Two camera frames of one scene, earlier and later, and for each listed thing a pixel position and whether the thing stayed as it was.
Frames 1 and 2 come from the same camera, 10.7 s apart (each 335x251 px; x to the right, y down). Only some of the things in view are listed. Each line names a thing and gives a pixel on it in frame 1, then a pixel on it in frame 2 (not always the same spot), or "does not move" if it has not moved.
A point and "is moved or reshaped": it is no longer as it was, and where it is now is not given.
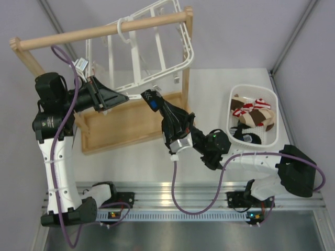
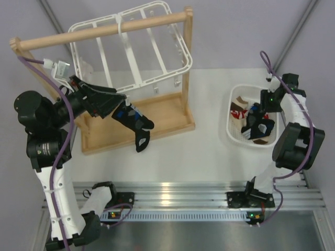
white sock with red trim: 98,70 is moved or reshaped
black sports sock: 237,132 → 257,126
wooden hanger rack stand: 132,122 does not move
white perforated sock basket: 251,92 does not move
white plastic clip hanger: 132,60 → 73,26
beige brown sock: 257,117 → 243,105
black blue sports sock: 153,100 → 127,114
